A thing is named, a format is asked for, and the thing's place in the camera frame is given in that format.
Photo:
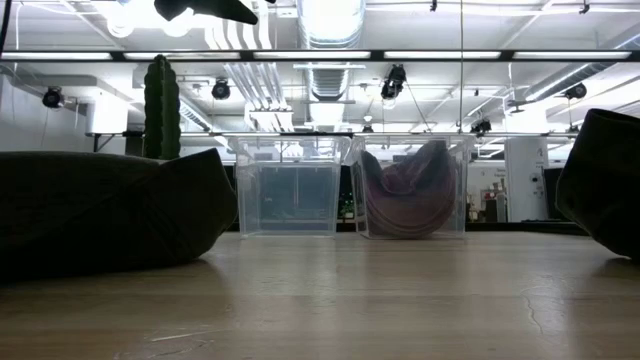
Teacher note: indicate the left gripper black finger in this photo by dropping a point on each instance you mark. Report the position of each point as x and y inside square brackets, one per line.
[230, 10]

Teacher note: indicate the dark green cap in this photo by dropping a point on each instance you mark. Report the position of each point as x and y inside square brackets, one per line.
[100, 210]
[605, 180]

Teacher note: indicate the maroon cap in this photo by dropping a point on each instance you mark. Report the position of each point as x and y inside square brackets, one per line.
[425, 165]

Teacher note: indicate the red shirt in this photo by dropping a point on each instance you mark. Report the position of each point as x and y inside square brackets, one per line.
[415, 220]

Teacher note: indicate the black ceiling spotlight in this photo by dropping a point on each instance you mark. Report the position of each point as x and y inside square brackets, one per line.
[394, 82]
[576, 91]
[220, 90]
[480, 126]
[52, 97]

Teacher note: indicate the tall green cactus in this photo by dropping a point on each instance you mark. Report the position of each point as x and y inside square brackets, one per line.
[162, 110]

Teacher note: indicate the clear plastic storage bin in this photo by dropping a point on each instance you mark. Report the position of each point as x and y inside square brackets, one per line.
[290, 200]
[462, 210]

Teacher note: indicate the white round pillar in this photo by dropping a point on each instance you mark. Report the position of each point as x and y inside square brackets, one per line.
[525, 170]

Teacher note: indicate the silver ceiling air duct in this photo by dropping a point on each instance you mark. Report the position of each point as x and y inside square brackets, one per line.
[330, 20]

